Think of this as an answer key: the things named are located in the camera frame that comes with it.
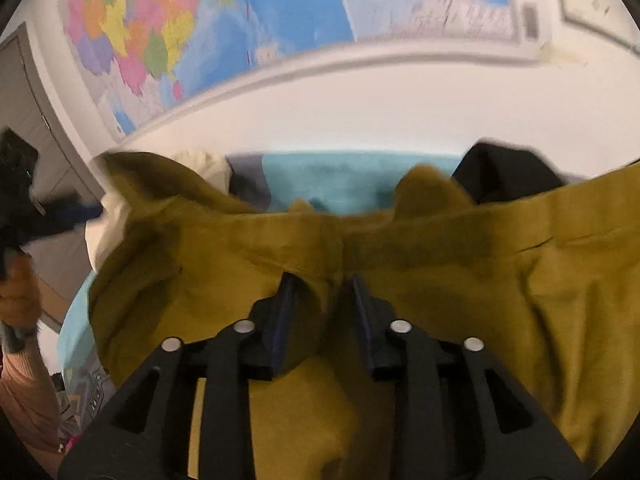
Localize black garment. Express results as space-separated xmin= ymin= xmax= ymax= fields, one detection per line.
xmin=450 ymin=141 xmax=576 ymax=206

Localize cream cloth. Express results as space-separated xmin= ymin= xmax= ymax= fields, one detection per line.
xmin=85 ymin=149 xmax=233 ymax=271

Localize colourful wall map poster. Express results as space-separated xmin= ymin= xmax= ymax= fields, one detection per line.
xmin=60 ymin=0 xmax=553 ymax=136

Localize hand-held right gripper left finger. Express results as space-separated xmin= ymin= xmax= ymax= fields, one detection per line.
xmin=57 ymin=271 xmax=301 ymax=480

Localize olive brown jacket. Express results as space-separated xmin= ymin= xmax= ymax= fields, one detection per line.
xmin=87 ymin=152 xmax=640 ymax=480

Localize grey wardrobe door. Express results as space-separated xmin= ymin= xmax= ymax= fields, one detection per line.
xmin=0 ymin=22 xmax=108 ymax=333

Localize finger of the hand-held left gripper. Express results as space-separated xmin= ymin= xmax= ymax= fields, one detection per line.
xmin=29 ymin=198 xmax=103 ymax=239

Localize teal patterned bed sheet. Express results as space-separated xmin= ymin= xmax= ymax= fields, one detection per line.
xmin=56 ymin=151 xmax=463 ymax=378

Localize person's left hand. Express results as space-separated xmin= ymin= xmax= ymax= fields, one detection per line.
xmin=0 ymin=254 xmax=44 ymax=332

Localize person's left forearm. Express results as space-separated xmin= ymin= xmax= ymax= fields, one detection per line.
xmin=0 ymin=322 xmax=63 ymax=476

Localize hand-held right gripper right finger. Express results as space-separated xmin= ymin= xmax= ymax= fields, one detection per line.
xmin=341 ymin=274 xmax=588 ymax=480

